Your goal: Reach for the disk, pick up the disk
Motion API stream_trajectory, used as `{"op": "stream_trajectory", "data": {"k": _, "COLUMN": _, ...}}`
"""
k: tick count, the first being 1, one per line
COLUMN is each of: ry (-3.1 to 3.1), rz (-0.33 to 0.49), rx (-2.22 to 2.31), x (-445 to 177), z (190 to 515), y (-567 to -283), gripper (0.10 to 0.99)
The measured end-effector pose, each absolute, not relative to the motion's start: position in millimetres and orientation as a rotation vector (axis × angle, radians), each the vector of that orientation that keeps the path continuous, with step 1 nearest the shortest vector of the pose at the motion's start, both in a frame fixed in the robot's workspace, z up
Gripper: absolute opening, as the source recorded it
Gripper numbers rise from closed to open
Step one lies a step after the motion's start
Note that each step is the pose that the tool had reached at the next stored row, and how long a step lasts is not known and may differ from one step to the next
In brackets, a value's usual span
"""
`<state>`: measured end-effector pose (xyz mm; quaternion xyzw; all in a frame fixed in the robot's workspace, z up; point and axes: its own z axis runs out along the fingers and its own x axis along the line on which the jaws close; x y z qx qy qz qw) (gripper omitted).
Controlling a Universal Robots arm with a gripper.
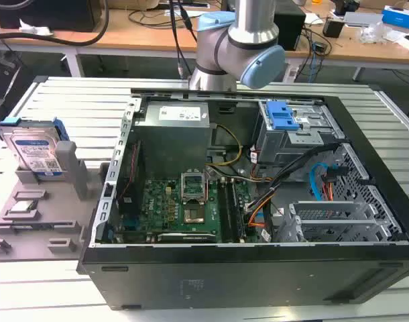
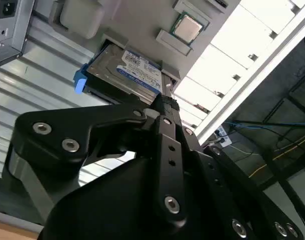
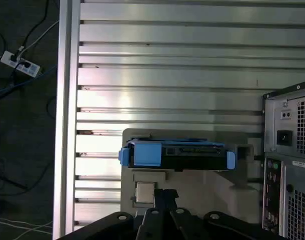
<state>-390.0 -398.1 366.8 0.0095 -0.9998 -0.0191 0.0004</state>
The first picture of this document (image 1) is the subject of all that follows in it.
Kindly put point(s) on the silver drive cage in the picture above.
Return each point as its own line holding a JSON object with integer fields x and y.
{"x": 275, "y": 144}

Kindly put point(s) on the silver disk bay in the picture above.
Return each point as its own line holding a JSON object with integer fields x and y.
{"x": 335, "y": 218}

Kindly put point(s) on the small black box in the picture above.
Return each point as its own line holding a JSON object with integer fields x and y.
{"x": 332, "y": 28}

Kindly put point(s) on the black PC case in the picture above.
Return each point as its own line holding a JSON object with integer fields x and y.
{"x": 224, "y": 275}

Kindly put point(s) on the CPU socket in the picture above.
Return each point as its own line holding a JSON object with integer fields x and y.
{"x": 194, "y": 215}

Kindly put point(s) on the silver CPU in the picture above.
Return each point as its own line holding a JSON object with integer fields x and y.
{"x": 21, "y": 208}

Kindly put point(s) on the clear plastic bags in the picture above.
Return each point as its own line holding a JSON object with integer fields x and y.
{"x": 375, "y": 33}

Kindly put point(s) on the grey parts rack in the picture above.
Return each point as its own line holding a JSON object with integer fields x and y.
{"x": 57, "y": 208}

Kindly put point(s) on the hard disk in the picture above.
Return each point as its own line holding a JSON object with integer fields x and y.
{"x": 30, "y": 147}

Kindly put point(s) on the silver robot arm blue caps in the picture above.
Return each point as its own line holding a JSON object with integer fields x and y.
{"x": 224, "y": 50}

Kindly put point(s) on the large black box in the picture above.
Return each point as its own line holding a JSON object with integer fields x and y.
{"x": 50, "y": 13}

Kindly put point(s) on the blue disk bay latch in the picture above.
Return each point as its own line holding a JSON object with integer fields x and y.
{"x": 281, "y": 114}

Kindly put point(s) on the black graphics card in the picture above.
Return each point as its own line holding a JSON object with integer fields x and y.
{"x": 184, "y": 237}

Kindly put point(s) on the black case fan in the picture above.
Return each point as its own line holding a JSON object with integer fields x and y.
{"x": 132, "y": 181}

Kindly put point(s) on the black RAM stick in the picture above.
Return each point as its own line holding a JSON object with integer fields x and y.
{"x": 237, "y": 214}

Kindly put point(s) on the black RAM slot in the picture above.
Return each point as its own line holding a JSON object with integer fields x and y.
{"x": 223, "y": 211}

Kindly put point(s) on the green motherboard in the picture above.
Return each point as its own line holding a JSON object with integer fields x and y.
{"x": 157, "y": 208}

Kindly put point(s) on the grey power supply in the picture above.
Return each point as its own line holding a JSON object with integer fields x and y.
{"x": 174, "y": 134}

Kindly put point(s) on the wooden desk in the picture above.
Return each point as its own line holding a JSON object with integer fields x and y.
{"x": 141, "y": 37}

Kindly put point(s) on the blue cardboard box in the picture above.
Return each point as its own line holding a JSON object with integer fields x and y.
{"x": 400, "y": 15}

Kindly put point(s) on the flat grey device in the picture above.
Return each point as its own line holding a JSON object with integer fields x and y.
{"x": 362, "y": 18}

